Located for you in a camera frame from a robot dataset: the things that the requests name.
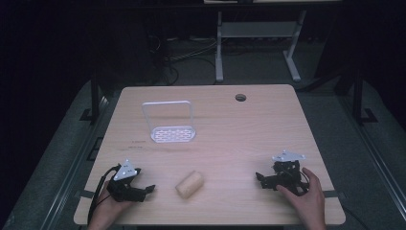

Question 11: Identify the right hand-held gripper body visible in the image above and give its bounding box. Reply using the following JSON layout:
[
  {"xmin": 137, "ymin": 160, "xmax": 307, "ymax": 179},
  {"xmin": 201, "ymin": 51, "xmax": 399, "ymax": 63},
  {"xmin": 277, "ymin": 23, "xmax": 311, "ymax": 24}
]
[{"xmin": 270, "ymin": 149, "xmax": 311, "ymax": 196}]

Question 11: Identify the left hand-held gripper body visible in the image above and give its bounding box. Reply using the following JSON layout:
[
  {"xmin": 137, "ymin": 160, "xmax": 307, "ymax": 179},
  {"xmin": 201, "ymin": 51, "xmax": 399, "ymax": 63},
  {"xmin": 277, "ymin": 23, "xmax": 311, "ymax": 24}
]
[{"xmin": 106, "ymin": 158, "xmax": 147, "ymax": 203}]

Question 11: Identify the person's left hand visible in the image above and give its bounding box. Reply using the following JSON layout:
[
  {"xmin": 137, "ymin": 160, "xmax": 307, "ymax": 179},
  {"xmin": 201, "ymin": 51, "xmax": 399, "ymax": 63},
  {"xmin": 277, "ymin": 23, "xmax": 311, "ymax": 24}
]
[{"xmin": 87, "ymin": 180, "xmax": 136, "ymax": 230}]

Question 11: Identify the person's right hand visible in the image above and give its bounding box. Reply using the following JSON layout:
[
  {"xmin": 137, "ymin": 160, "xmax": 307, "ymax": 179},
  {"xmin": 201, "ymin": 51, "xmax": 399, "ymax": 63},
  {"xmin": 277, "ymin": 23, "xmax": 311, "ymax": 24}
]
[{"xmin": 276, "ymin": 167, "xmax": 327, "ymax": 230}]

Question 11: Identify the tan bread roll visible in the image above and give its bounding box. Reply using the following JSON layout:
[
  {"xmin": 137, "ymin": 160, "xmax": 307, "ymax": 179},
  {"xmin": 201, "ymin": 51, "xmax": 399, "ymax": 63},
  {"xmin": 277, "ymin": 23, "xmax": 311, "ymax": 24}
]
[{"xmin": 174, "ymin": 170, "xmax": 205, "ymax": 199}]

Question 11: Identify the black metal stand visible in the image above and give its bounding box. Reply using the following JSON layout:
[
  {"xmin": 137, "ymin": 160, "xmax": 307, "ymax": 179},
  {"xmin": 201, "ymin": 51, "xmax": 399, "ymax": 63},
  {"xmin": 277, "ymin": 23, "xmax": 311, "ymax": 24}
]
[
  {"xmin": 79, "ymin": 68, "xmax": 103, "ymax": 124},
  {"xmin": 350, "ymin": 68, "xmax": 379, "ymax": 126}
]

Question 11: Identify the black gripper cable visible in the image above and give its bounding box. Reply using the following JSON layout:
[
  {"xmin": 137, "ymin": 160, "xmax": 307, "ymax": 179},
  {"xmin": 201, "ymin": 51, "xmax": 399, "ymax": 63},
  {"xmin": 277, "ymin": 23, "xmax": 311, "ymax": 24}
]
[
  {"xmin": 298, "ymin": 168, "xmax": 311, "ymax": 195},
  {"xmin": 87, "ymin": 165, "xmax": 123, "ymax": 225}
]

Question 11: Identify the grey table edge bracket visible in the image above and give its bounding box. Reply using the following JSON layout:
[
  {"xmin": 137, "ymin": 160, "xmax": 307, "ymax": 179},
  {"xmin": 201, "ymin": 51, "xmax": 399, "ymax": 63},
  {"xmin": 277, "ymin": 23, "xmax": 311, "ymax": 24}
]
[
  {"xmin": 74, "ymin": 189, "xmax": 98, "ymax": 199},
  {"xmin": 323, "ymin": 190, "xmax": 347, "ymax": 199}
]

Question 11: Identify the white perforated rack with handle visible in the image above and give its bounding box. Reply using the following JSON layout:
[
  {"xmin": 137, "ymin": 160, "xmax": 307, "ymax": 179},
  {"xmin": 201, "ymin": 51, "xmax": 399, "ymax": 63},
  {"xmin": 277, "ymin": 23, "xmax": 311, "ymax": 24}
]
[{"xmin": 141, "ymin": 100, "xmax": 197, "ymax": 144}]

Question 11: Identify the bundle of floor cables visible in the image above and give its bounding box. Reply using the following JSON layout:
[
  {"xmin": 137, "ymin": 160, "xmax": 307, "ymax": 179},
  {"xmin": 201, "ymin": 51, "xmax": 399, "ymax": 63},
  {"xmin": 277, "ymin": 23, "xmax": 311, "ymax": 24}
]
[{"xmin": 147, "ymin": 34, "xmax": 218, "ymax": 86}]

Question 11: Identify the white metal desk frame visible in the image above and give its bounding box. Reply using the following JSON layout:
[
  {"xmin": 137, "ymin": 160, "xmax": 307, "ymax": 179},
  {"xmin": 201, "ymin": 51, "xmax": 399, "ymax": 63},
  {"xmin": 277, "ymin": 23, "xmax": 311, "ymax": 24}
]
[{"xmin": 214, "ymin": 9, "xmax": 308, "ymax": 83}]

